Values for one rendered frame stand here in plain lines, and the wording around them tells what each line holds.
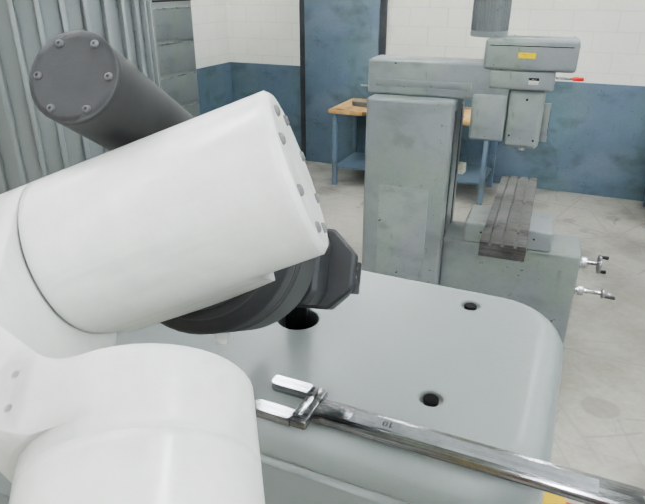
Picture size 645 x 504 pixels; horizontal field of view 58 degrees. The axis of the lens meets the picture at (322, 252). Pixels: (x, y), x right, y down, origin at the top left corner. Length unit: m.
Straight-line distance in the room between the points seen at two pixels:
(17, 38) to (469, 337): 0.42
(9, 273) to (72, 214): 0.03
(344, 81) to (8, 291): 7.28
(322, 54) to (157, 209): 7.34
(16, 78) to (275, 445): 0.33
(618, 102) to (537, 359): 6.53
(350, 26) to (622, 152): 3.34
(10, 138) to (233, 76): 7.74
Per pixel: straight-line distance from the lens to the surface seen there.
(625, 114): 7.01
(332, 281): 0.39
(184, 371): 0.16
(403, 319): 0.52
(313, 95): 7.64
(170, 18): 6.11
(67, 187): 0.23
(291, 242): 0.20
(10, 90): 0.52
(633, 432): 3.63
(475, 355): 0.49
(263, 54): 7.97
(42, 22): 0.50
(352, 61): 7.38
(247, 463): 0.16
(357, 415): 0.41
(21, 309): 0.22
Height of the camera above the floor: 2.16
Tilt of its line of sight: 25 degrees down
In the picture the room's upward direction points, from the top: straight up
